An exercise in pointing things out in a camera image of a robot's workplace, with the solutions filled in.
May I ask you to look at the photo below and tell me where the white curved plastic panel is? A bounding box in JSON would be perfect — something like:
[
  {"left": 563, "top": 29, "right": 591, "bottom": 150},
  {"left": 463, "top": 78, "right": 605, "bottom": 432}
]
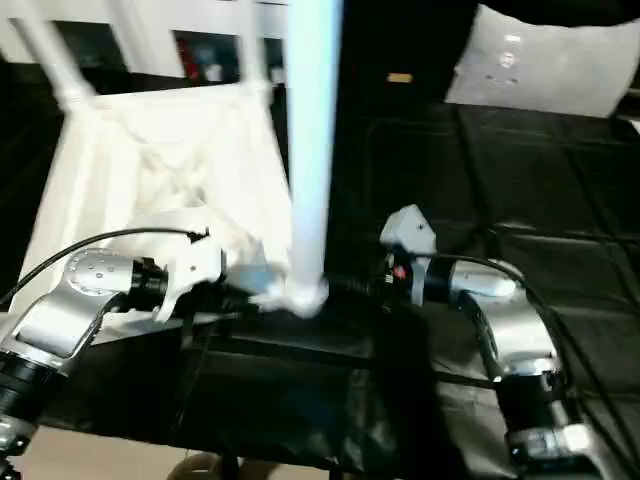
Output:
[{"left": 444, "top": 4, "right": 640, "bottom": 120}]

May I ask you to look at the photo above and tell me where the dark left robot foot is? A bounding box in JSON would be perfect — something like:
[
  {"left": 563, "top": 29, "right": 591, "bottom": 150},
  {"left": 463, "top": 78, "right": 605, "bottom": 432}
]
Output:
[{"left": 167, "top": 449, "right": 282, "bottom": 480}]

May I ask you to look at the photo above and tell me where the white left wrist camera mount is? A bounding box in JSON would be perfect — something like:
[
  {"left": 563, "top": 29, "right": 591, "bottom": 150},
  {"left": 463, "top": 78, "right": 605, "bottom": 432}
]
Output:
[{"left": 154, "top": 227, "right": 227, "bottom": 325}]

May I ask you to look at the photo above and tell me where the white glass-door cabinet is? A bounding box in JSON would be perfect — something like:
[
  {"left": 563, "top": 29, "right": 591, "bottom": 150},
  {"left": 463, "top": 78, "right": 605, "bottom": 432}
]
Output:
[{"left": 0, "top": 0, "right": 292, "bottom": 82}]

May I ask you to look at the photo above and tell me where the red bottle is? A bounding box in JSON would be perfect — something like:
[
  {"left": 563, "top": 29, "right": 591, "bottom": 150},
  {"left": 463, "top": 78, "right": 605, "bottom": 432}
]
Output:
[{"left": 184, "top": 39, "right": 202, "bottom": 79}]

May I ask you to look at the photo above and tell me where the white plastic table top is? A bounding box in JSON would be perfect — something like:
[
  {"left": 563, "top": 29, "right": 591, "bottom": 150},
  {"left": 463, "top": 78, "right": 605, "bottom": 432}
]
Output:
[{"left": 9, "top": 82, "right": 332, "bottom": 347}]

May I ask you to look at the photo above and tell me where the black left wrist camera cable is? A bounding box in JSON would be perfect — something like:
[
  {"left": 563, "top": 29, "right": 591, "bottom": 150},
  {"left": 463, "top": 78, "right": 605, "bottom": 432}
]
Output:
[{"left": 0, "top": 226, "right": 212, "bottom": 307}]

